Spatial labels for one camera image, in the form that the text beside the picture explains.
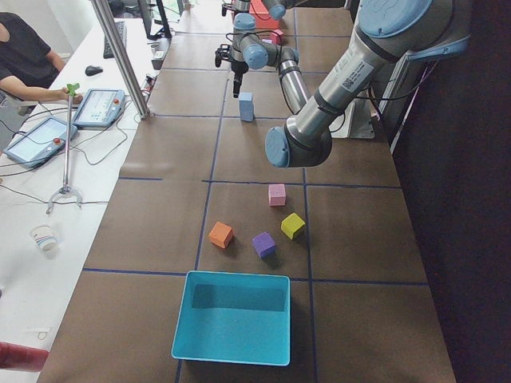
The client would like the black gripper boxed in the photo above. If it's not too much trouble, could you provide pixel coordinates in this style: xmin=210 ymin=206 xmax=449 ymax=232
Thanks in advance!
xmin=231 ymin=59 xmax=248 ymax=98
xmin=232 ymin=0 xmax=251 ymax=14

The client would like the light blue block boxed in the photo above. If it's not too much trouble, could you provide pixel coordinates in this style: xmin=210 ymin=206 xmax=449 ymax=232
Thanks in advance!
xmin=240 ymin=108 xmax=255 ymax=122
xmin=238 ymin=92 xmax=254 ymax=111

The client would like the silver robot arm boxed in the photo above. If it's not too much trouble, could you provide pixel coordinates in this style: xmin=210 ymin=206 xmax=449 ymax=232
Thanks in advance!
xmin=228 ymin=0 xmax=307 ymax=20
xmin=216 ymin=1 xmax=473 ymax=168

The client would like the dark red foam block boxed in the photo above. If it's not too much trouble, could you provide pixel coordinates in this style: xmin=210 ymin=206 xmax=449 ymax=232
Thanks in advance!
xmin=269 ymin=29 xmax=285 ymax=45

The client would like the black monitor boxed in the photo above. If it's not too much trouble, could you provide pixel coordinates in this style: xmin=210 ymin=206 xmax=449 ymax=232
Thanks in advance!
xmin=137 ymin=0 xmax=172 ymax=41

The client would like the black power box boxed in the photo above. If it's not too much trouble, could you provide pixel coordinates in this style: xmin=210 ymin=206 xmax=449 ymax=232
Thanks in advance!
xmin=151 ymin=38 xmax=172 ymax=70

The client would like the black keyboard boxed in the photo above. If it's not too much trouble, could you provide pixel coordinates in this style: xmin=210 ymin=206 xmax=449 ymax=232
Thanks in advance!
xmin=102 ymin=20 xmax=128 ymax=60

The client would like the pink foam block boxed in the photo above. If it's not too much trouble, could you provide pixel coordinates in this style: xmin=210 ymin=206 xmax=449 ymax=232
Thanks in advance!
xmin=268 ymin=184 xmax=287 ymax=207

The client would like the far teach pendant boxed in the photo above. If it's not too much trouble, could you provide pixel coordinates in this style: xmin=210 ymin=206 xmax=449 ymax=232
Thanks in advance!
xmin=73 ymin=89 xmax=125 ymax=130

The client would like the teach pendant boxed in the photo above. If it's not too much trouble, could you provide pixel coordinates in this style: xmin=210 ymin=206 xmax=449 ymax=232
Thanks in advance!
xmin=4 ymin=116 xmax=78 ymax=168
xmin=73 ymin=89 xmax=125 ymax=130

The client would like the black computer mouse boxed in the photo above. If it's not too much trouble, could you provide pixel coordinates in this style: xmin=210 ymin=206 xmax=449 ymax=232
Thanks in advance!
xmin=85 ymin=65 xmax=103 ymax=77

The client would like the yellow foam block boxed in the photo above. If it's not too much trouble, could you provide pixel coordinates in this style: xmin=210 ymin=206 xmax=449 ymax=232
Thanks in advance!
xmin=280 ymin=212 xmax=306 ymax=240

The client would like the orange foam block left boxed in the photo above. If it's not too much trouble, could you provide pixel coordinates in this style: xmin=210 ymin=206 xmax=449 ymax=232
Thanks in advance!
xmin=208 ymin=221 xmax=234 ymax=249

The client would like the purple foam block left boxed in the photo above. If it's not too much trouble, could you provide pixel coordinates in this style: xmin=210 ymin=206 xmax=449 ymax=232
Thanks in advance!
xmin=252 ymin=231 xmax=276 ymax=259

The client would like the green grabber tool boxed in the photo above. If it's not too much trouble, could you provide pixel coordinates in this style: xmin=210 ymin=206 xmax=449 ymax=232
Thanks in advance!
xmin=46 ymin=83 xmax=83 ymax=215

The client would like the near teach pendant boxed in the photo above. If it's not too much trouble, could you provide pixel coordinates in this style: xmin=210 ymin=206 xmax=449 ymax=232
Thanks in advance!
xmin=4 ymin=116 xmax=78 ymax=168

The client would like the seated person black shirt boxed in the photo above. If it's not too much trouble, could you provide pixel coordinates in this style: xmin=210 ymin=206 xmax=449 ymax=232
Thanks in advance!
xmin=1 ymin=12 xmax=69 ymax=103

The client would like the teal plastic bin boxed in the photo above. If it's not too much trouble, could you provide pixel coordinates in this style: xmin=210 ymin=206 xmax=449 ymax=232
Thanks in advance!
xmin=171 ymin=270 xmax=291 ymax=366

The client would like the paper cup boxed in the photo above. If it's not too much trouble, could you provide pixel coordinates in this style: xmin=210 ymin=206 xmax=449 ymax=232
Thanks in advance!
xmin=30 ymin=224 xmax=58 ymax=252

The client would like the red cylinder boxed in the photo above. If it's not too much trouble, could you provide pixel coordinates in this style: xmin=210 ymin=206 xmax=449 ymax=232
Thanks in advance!
xmin=1 ymin=342 xmax=49 ymax=372

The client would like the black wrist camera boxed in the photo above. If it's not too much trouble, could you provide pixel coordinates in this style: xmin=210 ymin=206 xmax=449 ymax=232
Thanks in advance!
xmin=221 ymin=2 xmax=232 ymax=17
xmin=215 ymin=44 xmax=232 ymax=68

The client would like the black camera cable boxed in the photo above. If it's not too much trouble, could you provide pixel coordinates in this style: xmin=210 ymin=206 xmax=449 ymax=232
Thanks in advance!
xmin=225 ymin=31 xmax=260 ymax=49

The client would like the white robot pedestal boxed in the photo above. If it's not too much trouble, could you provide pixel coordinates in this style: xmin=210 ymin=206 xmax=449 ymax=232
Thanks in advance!
xmin=329 ymin=95 xmax=376 ymax=140

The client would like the aluminium frame post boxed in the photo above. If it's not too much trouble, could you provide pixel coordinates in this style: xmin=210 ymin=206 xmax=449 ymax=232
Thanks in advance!
xmin=91 ymin=0 xmax=150 ymax=120

